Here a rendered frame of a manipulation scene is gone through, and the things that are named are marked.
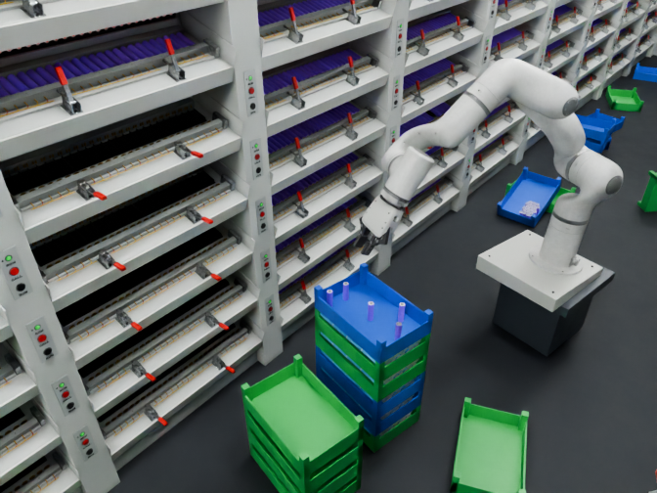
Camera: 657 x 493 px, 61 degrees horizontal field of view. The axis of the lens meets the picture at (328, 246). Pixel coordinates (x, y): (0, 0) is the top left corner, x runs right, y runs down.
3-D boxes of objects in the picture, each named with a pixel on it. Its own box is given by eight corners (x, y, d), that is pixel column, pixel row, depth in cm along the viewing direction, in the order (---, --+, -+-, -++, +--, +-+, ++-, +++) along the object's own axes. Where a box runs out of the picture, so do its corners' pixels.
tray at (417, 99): (472, 86, 254) (486, 59, 244) (397, 127, 217) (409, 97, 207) (437, 64, 261) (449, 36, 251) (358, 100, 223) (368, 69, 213)
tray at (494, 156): (516, 151, 331) (527, 132, 321) (465, 190, 294) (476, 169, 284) (488, 133, 338) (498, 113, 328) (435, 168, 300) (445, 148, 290)
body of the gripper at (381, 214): (412, 210, 158) (391, 243, 162) (391, 193, 165) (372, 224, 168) (395, 204, 153) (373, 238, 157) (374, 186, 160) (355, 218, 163)
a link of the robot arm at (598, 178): (571, 205, 200) (592, 143, 187) (610, 232, 186) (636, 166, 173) (545, 210, 196) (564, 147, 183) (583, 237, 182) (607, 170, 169)
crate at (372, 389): (425, 370, 171) (428, 351, 167) (376, 403, 161) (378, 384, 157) (362, 318, 191) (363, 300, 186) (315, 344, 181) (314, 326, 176)
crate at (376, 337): (431, 332, 162) (434, 311, 157) (379, 364, 152) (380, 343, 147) (364, 281, 181) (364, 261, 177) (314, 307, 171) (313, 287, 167)
